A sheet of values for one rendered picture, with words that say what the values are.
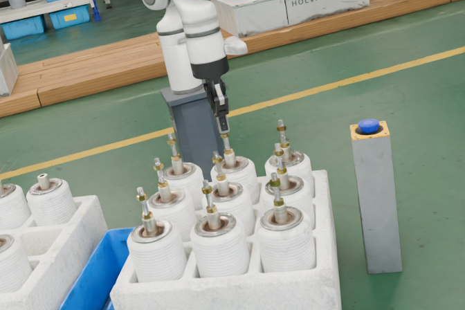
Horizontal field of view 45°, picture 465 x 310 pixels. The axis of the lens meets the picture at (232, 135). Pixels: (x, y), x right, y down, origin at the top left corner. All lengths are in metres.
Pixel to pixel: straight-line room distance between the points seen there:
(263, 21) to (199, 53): 2.12
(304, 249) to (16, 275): 0.55
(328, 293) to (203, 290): 0.21
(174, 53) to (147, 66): 1.46
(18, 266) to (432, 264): 0.83
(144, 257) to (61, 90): 2.09
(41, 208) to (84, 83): 1.74
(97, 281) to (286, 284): 0.49
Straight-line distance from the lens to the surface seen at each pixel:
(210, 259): 0.99
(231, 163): 1.19
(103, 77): 3.01
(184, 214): 1.11
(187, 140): 1.62
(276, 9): 3.21
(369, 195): 1.14
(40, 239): 1.35
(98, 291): 1.30
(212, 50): 1.09
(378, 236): 1.19
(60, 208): 1.33
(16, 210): 1.39
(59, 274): 1.23
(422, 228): 1.38
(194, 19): 1.08
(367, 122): 1.11
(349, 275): 1.25
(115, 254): 1.39
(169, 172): 1.24
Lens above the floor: 0.76
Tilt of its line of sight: 22 degrees down
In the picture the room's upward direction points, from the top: 12 degrees counter-clockwise
